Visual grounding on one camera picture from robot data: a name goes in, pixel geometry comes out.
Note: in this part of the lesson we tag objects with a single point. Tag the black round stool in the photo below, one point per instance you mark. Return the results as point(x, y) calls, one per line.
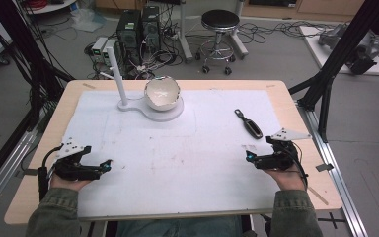
point(218, 19)

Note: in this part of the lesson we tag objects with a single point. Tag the black computer tower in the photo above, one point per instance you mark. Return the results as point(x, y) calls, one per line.
point(129, 33)
point(150, 26)

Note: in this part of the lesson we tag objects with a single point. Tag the black metal frame strut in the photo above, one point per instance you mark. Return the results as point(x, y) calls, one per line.
point(342, 49)
point(16, 42)

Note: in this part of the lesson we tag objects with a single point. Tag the beige tape strip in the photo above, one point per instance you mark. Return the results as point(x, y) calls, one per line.
point(319, 196)

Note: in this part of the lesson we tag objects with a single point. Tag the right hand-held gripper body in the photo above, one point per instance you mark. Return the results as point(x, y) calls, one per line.
point(284, 154)

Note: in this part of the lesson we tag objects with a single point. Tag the person's left hand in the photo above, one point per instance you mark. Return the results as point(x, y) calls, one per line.
point(67, 185)

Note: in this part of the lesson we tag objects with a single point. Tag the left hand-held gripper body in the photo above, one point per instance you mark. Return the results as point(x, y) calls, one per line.
point(68, 148)

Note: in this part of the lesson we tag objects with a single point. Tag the clear plastic bag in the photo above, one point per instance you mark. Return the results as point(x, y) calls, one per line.
point(87, 19)

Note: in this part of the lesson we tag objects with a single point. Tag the white eggshell-shaped bowl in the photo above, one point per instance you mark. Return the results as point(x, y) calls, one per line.
point(161, 95)

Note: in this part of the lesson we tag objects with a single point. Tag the person's legs in jeans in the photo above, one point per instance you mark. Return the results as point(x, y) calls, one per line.
point(181, 227)

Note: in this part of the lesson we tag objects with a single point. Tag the grey machine on board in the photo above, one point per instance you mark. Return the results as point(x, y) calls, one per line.
point(365, 52)

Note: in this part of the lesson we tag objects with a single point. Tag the grey tape piece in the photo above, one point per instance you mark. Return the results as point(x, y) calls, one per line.
point(324, 167)

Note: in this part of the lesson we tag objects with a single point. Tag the white stand with post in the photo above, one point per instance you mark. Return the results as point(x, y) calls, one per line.
point(121, 89)

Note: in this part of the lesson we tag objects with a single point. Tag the person's right hand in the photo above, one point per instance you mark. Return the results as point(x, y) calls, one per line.
point(288, 179)

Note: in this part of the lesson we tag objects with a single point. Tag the small white box device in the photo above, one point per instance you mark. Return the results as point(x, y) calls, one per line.
point(107, 54)
point(98, 47)

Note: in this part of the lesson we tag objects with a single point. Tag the white table mat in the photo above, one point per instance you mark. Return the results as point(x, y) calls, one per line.
point(177, 164)

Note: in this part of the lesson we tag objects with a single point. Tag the grey desk leg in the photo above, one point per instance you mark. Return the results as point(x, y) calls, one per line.
point(184, 36)
point(238, 36)

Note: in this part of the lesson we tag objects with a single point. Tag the light wooden table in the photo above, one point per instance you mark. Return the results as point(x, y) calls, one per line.
point(309, 184)

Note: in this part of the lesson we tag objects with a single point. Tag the aluminium rail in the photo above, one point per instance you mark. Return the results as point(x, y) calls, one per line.
point(3, 177)
point(339, 184)

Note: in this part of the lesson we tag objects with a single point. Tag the white round table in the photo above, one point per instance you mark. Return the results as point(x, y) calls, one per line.
point(51, 6)

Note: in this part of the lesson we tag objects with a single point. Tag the white floor board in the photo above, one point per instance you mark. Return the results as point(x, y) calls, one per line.
point(312, 46)

